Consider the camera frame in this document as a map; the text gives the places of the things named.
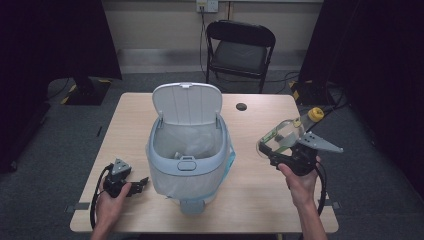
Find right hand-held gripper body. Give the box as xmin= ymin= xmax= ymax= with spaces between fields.
xmin=275 ymin=131 xmax=345 ymax=177

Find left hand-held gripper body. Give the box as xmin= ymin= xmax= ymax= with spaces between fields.
xmin=102 ymin=158 xmax=133 ymax=198

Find clear bottle with yellow cap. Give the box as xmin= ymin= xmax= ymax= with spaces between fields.
xmin=255 ymin=106 xmax=326 ymax=160

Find grey-blue lidded trash can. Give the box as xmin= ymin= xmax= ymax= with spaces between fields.
xmin=145 ymin=81 xmax=235 ymax=216

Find person's right hand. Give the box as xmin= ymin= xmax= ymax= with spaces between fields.
xmin=277 ymin=155 xmax=323 ymax=210

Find person's left hand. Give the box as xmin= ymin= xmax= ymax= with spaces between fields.
xmin=94 ymin=181 xmax=133 ymax=232

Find black stand base, striped tape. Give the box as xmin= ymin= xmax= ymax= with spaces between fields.
xmin=288 ymin=79 xmax=338 ymax=108
xmin=59 ymin=76 xmax=113 ymax=107

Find black folding chair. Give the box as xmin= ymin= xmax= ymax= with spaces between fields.
xmin=205 ymin=19 xmax=277 ymax=95

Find dark curtain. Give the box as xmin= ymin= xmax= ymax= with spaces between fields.
xmin=297 ymin=0 xmax=424 ymax=201
xmin=0 ymin=0 xmax=123 ymax=175

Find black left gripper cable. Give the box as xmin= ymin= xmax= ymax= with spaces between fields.
xmin=88 ymin=162 xmax=115 ymax=231

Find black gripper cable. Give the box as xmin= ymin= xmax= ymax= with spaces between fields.
xmin=88 ymin=162 xmax=115 ymax=231
xmin=314 ymin=165 xmax=329 ymax=217

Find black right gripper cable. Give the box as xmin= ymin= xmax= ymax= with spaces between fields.
xmin=314 ymin=165 xmax=329 ymax=217

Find grey table bracket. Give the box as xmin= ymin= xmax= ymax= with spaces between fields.
xmin=316 ymin=198 xmax=342 ymax=211
xmin=64 ymin=201 xmax=88 ymax=214

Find black floor cables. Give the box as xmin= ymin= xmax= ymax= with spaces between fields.
xmin=297 ymin=84 xmax=350 ymax=133

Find black cable from socket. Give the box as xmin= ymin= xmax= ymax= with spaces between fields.
xmin=198 ymin=5 xmax=210 ymax=80

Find white wall socket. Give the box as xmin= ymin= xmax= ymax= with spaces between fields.
xmin=195 ymin=0 xmax=220 ymax=14

